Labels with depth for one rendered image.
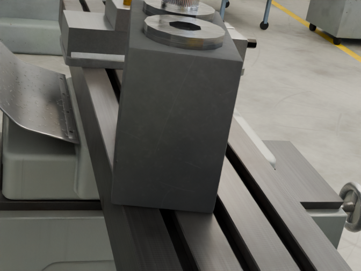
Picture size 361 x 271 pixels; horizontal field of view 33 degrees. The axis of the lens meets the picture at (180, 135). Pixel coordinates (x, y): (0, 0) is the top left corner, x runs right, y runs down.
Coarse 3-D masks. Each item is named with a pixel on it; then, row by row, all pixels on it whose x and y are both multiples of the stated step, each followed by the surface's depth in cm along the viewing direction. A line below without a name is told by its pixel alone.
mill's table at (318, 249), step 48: (96, 0) 158; (96, 96) 97; (96, 144) 89; (240, 144) 88; (240, 192) 75; (288, 192) 77; (144, 240) 63; (192, 240) 64; (240, 240) 66; (288, 240) 69
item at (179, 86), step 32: (160, 0) 76; (128, 32) 68; (160, 32) 63; (192, 32) 64; (224, 32) 66; (128, 64) 61; (160, 64) 61; (192, 64) 62; (224, 64) 62; (128, 96) 63; (160, 96) 63; (192, 96) 63; (224, 96) 63; (128, 128) 64; (160, 128) 64; (192, 128) 65; (224, 128) 65; (128, 160) 66; (160, 160) 66; (192, 160) 66; (128, 192) 67; (160, 192) 68; (192, 192) 68
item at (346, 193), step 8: (352, 184) 138; (360, 184) 137; (344, 192) 142; (352, 192) 139; (360, 192) 135; (344, 200) 142; (352, 200) 138; (360, 200) 135; (344, 208) 137; (352, 208) 138; (360, 208) 134; (352, 216) 139; (360, 216) 134; (352, 224) 138; (360, 224) 135
